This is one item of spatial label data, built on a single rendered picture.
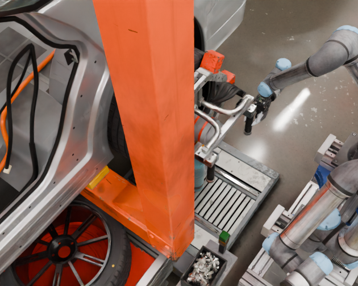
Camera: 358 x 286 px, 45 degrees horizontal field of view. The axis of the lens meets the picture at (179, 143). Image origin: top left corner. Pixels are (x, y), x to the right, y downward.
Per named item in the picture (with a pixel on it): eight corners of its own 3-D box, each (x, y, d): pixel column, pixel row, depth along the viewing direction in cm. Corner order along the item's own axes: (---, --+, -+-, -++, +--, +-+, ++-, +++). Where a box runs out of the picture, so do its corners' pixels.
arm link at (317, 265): (331, 273, 141) (338, 265, 134) (307, 294, 137) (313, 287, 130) (312, 255, 144) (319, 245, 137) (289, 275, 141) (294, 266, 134)
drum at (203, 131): (193, 117, 226) (193, 100, 215) (228, 136, 219) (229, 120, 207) (177, 135, 220) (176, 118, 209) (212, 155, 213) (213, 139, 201)
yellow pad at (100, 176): (90, 157, 226) (88, 152, 222) (110, 171, 221) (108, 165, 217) (71, 176, 220) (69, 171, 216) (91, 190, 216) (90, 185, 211)
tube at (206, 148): (194, 109, 204) (194, 94, 195) (228, 127, 198) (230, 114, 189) (171, 134, 197) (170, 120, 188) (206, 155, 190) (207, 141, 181)
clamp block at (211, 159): (200, 151, 200) (200, 144, 196) (217, 160, 197) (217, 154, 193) (194, 158, 198) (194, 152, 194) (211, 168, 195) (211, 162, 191)
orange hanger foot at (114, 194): (95, 168, 241) (82, 133, 212) (170, 220, 223) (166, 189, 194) (74, 190, 234) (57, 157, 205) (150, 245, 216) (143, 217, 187)
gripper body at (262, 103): (252, 100, 216) (264, 84, 221) (250, 110, 223) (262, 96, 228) (265, 106, 213) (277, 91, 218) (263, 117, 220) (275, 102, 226)
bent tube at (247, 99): (217, 83, 213) (218, 67, 204) (251, 100, 206) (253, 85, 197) (196, 105, 205) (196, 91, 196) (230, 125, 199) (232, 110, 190)
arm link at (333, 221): (316, 208, 181) (324, 193, 170) (341, 232, 175) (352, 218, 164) (296, 224, 177) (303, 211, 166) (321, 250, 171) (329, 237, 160)
